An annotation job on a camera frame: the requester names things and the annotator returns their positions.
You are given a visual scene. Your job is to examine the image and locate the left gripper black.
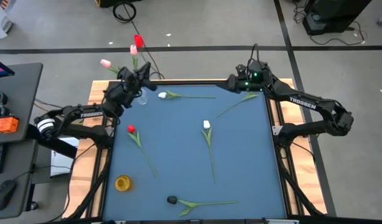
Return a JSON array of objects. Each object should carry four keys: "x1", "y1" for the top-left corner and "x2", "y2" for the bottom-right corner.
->
[{"x1": 105, "y1": 61, "x2": 157, "y2": 108}]

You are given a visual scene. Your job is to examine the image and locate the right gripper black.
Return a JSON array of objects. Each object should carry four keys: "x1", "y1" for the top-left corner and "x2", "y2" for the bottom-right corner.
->
[{"x1": 217, "y1": 62, "x2": 273, "y2": 93}]

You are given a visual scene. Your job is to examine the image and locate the white artificial tulip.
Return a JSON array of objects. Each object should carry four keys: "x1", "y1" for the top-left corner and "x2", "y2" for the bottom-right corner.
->
[
  {"x1": 157, "y1": 90, "x2": 217, "y2": 100},
  {"x1": 200, "y1": 119, "x2": 217, "y2": 185}
]

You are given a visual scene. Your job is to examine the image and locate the black artificial tulip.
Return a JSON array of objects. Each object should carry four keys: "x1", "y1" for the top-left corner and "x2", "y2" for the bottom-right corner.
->
[
  {"x1": 216, "y1": 91, "x2": 260, "y2": 118},
  {"x1": 166, "y1": 195, "x2": 238, "y2": 217}
]

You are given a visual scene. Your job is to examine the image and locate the pink artificial tulip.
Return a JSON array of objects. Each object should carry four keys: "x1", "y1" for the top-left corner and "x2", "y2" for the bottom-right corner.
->
[
  {"x1": 100, "y1": 58, "x2": 122, "y2": 75},
  {"x1": 129, "y1": 44, "x2": 141, "y2": 72}
]

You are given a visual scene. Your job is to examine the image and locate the red artificial tulip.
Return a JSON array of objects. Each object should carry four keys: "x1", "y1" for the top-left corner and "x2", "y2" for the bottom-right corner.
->
[
  {"x1": 126, "y1": 124, "x2": 159, "y2": 178},
  {"x1": 134, "y1": 34, "x2": 148, "y2": 68}
]

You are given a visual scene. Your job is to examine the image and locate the clear glass vase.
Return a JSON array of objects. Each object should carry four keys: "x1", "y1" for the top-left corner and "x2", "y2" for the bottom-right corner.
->
[{"x1": 135, "y1": 88, "x2": 148, "y2": 106}]

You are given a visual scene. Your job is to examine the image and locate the yellow glass vase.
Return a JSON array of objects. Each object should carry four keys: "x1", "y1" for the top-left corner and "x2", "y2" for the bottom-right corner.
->
[{"x1": 114, "y1": 175, "x2": 133, "y2": 192}]

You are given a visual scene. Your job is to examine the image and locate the blue table mat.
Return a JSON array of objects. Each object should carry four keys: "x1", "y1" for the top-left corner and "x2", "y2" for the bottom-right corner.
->
[{"x1": 103, "y1": 83, "x2": 288, "y2": 220}]

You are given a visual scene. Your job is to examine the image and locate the black support beam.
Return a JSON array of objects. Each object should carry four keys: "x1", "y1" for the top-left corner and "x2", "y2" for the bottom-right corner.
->
[{"x1": 26, "y1": 124, "x2": 78, "y2": 159}]

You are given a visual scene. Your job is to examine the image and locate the grey desk top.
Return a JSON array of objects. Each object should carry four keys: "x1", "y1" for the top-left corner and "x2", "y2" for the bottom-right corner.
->
[{"x1": 0, "y1": 62, "x2": 44, "y2": 146}]

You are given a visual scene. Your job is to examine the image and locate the black floor machine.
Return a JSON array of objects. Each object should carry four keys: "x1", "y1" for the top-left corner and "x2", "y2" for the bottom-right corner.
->
[{"x1": 302, "y1": 0, "x2": 373, "y2": 35}]

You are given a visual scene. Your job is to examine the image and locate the orange box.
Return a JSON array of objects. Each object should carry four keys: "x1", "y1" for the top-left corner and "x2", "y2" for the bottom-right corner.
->
[{"x1": 0, "y1": 116, "x2": 20, "y2": 134}]

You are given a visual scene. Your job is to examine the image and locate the black headphones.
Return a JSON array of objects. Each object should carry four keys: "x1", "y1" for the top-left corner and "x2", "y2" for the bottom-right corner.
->
[{"x1": 0, "y1": 91, "x2": 11, "y2": 125}]

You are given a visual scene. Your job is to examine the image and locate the grey keyboard shelf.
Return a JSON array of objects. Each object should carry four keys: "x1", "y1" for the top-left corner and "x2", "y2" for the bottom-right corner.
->
[{"x1": 0, "y1": 139, "x2": 39, "y2": 218}]

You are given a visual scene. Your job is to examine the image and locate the black computer mouse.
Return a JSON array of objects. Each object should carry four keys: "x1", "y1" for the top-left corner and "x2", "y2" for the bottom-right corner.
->
[{"x1": 0, "y1": 179, "x2": 17, "y2": 212}]

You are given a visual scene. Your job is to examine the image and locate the black coiled floor cable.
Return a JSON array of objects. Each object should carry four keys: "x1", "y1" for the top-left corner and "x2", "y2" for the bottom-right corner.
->
[{"x1": 112, "y1": 1, "x2": 165, "y2": 80}]

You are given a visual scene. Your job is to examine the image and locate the black power cable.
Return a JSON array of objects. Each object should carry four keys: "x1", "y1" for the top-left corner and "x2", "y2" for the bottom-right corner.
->
[{"x1": 309, "y1": 20, "x2": 368, "y2": 47}]

